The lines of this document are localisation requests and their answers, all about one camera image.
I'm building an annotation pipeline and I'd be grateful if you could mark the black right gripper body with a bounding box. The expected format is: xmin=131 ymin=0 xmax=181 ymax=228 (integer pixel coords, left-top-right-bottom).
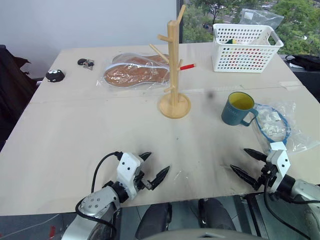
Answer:
xmin=254 ymin=160 xmax=278 ymax=191

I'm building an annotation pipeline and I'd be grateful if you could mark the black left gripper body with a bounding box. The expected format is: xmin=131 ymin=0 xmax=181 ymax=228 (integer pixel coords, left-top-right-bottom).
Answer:
xmin=134 ymin=162 xmax=154 ymax=193

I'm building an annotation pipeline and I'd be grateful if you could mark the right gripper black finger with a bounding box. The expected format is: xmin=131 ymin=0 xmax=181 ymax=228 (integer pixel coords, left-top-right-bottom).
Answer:
xmin=243 ymin=148 xmax=269 ymax=162
xmin=229 ymin=164 xmax=261 ymax=191

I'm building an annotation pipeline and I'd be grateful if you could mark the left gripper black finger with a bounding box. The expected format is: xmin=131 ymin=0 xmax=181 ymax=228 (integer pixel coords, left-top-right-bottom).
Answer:
xmin=149 ymin=165 xmax=171 ymax=192
xmin=138 ymin=151 xmax=153 ymax=164

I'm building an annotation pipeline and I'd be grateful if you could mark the wooden mug tree stand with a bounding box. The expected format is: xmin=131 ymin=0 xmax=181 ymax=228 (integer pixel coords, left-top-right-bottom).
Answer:
xmin=148 ymin=4 xmax=197 ymax=120

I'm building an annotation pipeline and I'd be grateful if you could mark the dark rounded shape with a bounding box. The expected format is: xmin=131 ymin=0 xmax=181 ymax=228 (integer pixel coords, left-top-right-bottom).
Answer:
xmin=198 ymin=197 xmax=237 ymax=233
xmin=135 ymin=202 xmax=174 ymax=240

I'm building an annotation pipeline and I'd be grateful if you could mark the teal mug with yellow inside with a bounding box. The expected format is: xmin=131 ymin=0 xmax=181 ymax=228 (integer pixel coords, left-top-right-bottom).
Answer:
xmin=220 ymin=91 xmax=259 ymax=127

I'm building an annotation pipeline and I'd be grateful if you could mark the grey robot torso edge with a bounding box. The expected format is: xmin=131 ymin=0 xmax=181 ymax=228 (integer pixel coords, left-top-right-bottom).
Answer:
xmin=141 ymin=228 xmax=261 ymax=240

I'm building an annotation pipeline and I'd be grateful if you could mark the brown shoe insole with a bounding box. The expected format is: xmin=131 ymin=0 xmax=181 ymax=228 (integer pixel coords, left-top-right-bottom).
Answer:
xmin=111 ymin=53 xmax=170 ymax=70
xmin=103 ymin=65 xmax=171 ymax=88

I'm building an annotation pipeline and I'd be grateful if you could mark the clear bag holding insoles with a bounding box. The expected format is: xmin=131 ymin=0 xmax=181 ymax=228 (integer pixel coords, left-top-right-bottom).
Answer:
xmin=95 ymin=52 xmax=174 ymax=93

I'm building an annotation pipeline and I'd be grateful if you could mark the white perforated plastic basket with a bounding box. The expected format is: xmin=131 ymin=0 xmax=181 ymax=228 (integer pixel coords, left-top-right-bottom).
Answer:
xmin=211 ymin=23 xmax=285 ymax=74

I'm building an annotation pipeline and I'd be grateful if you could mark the black bag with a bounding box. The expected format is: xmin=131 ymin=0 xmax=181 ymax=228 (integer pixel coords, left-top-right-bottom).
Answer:
xmin=284 ymin=54 xmax=320 ymax=73

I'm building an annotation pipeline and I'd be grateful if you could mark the black key bundle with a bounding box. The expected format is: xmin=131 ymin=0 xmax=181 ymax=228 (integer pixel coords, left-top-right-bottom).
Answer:
xmin=76 ymin=58 xmax=96 ymax=70

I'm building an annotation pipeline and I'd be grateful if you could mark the black rounded gadget with dots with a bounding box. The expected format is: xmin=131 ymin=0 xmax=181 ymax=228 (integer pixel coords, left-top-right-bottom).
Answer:
xmin=45 ymin=68 xmax=66 ymax=84

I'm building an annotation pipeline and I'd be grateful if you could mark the clear empty plastic bag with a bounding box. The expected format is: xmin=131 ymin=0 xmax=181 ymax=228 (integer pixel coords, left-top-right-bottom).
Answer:
xmin=239 ymin=7 xmax=285 ymax=32

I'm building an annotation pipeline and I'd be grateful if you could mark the dark cloth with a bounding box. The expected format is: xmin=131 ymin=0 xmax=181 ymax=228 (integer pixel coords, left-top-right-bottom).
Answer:
xmin=0 ymin=44 xmax=39 ymax=150

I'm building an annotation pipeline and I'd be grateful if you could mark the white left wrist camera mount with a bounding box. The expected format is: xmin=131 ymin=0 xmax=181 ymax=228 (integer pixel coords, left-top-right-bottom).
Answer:
xmin=116 ymin=152 xmax=145 ymax=201

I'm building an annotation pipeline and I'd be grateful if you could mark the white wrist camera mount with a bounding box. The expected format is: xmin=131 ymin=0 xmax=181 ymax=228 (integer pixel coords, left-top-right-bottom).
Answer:
xmin=116 ymin=152 xmax=145 ymax=201
xmin=265 ymin=141 xmax=292 ymax=194

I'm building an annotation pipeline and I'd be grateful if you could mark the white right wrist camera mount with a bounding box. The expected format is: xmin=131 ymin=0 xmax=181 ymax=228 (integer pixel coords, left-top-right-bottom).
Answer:
xmin=265 ymin=141 xmax=292 ymax=194

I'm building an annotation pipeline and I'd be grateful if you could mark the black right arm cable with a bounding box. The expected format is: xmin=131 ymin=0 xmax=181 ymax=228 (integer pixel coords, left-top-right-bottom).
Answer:
xmin=263 ymin=187 xmax=320 ymax=240

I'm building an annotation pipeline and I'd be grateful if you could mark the black table frame leg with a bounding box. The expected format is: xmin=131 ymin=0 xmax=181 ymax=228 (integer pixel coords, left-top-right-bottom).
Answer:
xmin=239 ymin=194 xmax=266 ymax=237

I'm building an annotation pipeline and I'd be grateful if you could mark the blue cable in bag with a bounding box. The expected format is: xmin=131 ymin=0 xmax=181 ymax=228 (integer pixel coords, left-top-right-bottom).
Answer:
xmin=254 ymin=103 xmax=293 ymax=151

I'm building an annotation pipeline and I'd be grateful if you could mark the clear bag with blue cable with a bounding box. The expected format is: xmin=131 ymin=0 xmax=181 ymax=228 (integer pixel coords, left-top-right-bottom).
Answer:
xmin=250 ymin=100 xmax=320 ymax=154

